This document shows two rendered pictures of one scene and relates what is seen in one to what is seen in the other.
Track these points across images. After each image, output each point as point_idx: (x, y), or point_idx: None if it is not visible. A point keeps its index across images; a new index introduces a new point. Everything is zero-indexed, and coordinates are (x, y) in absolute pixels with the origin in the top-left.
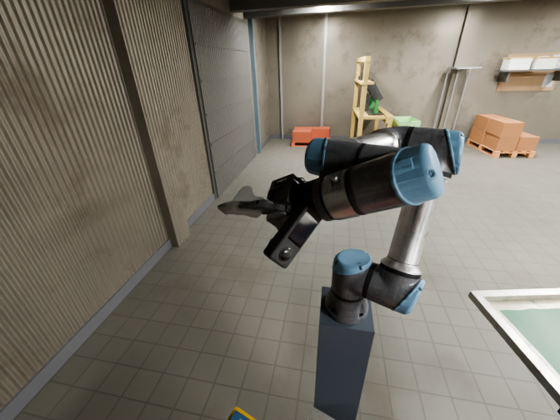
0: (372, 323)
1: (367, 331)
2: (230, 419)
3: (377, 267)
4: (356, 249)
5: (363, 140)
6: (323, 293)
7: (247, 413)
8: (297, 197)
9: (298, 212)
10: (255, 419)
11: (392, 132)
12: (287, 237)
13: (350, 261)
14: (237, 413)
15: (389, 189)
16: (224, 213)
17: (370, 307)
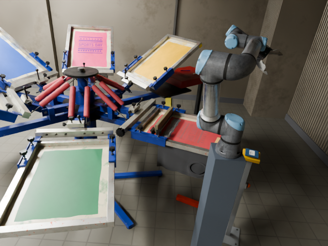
0: (212, 145)
1: (214, 142)
2: (258, 155)
3: (221, 115)
4: (235, 121)
5: (251, 41)
6: (243, 157)
7: (253, 159)
8: None
9: None
10: (248, 158)
11: (241, 53)
12: None
13: (235, 116)
14: (256, 156)
15: None
16: (278, 55)
17: (214, 151)
